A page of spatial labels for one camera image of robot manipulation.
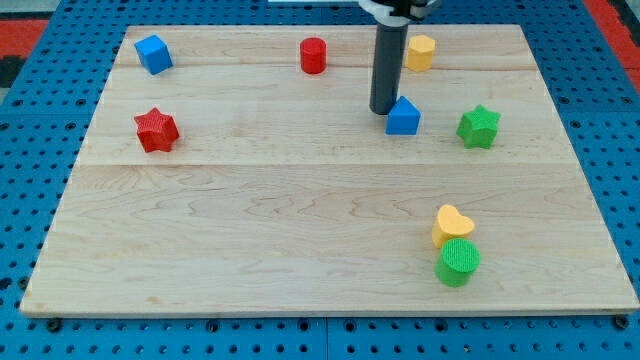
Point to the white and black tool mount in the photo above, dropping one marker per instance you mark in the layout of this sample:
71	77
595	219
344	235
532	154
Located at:
399	12

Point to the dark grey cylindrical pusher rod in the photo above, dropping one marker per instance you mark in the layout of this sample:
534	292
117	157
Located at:
387	64

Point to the blue triangle block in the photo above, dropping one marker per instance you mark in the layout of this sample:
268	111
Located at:
403	119

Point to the yellow heart block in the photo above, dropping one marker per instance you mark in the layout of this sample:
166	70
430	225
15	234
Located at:
449	223

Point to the yellow hexagon block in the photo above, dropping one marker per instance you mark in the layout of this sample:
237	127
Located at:
420	53

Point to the red cylinder block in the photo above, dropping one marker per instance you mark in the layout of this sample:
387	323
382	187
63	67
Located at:
313	55

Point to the green star block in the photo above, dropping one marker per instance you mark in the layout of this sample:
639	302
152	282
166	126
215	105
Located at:
479	127

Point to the light wooden board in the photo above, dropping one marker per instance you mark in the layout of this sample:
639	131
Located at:
283	195

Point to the green cylinder block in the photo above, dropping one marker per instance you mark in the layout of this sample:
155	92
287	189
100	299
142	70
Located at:
459	259

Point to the blue cube block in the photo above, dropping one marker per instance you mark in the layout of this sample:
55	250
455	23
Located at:
153	54

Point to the red star block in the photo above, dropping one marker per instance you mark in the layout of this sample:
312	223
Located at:
156	131

